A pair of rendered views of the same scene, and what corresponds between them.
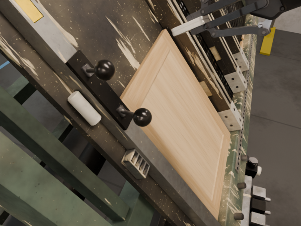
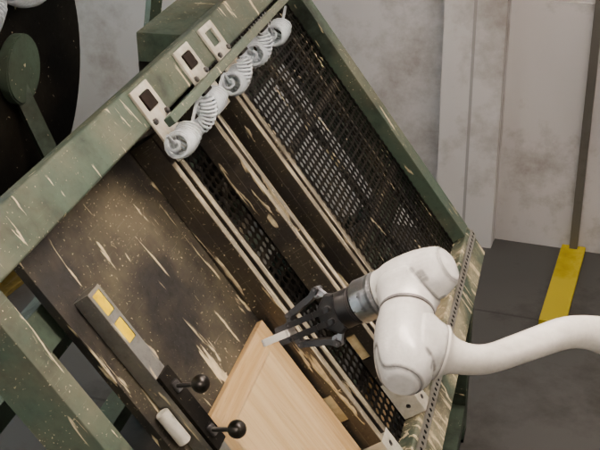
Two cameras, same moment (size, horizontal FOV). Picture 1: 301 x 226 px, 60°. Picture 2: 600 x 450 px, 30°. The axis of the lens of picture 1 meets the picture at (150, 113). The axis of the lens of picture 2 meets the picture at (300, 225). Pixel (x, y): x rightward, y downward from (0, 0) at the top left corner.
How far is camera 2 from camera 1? 1.74 m
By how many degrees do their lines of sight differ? 18
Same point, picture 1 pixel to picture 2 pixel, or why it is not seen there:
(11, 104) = not seen: hidden behind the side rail
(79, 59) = (168, 374)
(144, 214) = not seen: outside the picture
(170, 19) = (268, 306)
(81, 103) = (170, 420)
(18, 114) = not seen: hidden behind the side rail
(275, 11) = (341, 328)
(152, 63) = (245, 372)
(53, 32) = (145, 349)
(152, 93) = (246, 412)
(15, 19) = (112, 341)
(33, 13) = (128, 334)
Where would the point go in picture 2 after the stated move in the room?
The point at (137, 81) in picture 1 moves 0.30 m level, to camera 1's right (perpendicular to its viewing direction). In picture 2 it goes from (226, 397) to (362, 389)
